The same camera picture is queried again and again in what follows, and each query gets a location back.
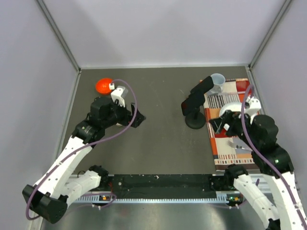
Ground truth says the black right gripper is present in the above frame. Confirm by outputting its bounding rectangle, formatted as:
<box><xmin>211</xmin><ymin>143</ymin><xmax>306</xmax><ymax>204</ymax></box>
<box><xmin>209</xmin><ymin>109</ymin><xmax>259</xmax><ymax>149</ymax></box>

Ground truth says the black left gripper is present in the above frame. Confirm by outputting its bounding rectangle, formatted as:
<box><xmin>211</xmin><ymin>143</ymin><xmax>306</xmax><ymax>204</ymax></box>
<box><xmin>102</xmin><ymin>97</ymin><xmax>145</xmax><ymax>128</ymax></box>

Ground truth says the black smartphone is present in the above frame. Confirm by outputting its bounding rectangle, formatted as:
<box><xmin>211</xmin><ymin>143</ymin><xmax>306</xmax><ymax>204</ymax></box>
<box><xmin>190</xmin><ymin>76</ymin><xmax>214</xmax><ymax>94</ymax></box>
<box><xmin>181</xmin><ymin>93</ymin><xmax>205</xmax><ymax>116</ymax></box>

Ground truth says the black camera stand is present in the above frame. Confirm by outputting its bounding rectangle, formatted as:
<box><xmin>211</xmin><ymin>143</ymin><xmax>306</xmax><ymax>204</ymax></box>
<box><xmin>185</xmin><ymin>108</ymin><xmax>206</xmax><ymax>129</ymax></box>

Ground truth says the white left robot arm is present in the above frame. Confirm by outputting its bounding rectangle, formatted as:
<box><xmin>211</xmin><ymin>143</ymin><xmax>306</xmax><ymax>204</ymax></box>
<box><xmin>22</xmin><ymin>96</ymin><xmax>145</xmax><ymax>224</ymax></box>

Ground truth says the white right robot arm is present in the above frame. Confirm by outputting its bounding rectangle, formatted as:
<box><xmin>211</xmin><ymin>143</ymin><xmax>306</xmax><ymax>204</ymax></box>
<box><xmin>209</xmin><ymin>110</ymin><xmax>307</xmax><ymax>230</ymax></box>

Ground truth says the white plate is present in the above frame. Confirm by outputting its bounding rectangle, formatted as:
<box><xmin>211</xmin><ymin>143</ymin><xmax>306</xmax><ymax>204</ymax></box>
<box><xmin>219</xmin><ymin>102</ymin><xmax>242</xmax><ymax>117</ymax></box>

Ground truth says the colourful patchwork placemat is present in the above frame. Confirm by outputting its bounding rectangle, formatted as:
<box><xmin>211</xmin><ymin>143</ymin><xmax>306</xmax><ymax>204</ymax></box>
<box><xmin>203</xmin><ymin>79</ymin><xmax>258</xmax><ymax>171</ymax></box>

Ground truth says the orange bowl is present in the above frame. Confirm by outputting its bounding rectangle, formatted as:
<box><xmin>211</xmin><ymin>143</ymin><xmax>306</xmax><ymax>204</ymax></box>
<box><xmin>95</xmin><ymin>78</ymin><xmax>112</xmax><ymax>95</ymax></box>

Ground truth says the light blue ceramic cup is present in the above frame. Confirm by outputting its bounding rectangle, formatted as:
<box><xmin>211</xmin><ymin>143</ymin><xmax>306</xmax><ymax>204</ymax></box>
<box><xmin>208</xmin><ymin>73</ymin><xmax>225</xmax><ymax>94</ymax></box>

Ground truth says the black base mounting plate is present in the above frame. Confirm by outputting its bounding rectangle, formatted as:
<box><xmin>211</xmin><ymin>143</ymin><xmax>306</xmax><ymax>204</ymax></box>
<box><xmin>81</xmin><ymin>173</ymin><xmax>240</xmax><ymax>199</ymax></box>

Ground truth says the fork with pink handle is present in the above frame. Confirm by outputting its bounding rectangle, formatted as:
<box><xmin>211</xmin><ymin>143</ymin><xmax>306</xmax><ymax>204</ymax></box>
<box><xmin>227</xmin><ymin>141</ymin><xmax>252</xmax><ymax>151</ymax></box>

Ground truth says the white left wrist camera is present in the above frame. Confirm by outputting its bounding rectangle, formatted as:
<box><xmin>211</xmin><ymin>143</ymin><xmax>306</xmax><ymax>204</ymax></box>
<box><xmin>111</xmin><ymin>86</ymin><xmax>129</xmax><ymax>107</ymax></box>

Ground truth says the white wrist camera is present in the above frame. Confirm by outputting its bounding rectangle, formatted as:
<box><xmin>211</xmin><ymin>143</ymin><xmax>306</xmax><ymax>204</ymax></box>
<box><xmin>111</xmin><ymin>86</ymin><xmax>129</xmax><ymax>107</ymax></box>
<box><xmin>242</xmin><ymin>96</ymin><xmax>261</xmax><ymax>124</ymax></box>

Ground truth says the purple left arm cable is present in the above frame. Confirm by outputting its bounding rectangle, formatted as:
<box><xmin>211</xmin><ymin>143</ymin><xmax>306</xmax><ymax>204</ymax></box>
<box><xmin>25</xmin><ymin>79</ymin><xmax>138</xmax><ymax>220</ymax></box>

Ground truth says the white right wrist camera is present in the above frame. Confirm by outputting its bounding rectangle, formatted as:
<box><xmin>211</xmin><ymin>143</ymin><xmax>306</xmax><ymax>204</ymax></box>
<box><xmin>242</xmin><ymin>96</ymin><xmax>261</xmax><ymax>124</ymax></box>

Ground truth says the pink handled spoon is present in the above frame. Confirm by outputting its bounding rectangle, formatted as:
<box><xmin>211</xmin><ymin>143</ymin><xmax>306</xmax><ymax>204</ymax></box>
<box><xmin>221</xmin><ymin>91</ymin><xmax>245</xmax><ymax>95</ymax></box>

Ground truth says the grey slotted cable duct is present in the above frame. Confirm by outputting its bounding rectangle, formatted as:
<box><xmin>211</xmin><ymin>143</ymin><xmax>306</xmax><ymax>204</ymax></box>
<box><xmin>74</xmin><ymin>193</ymin><xmax>243</xmax><ymax>204</ymax></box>

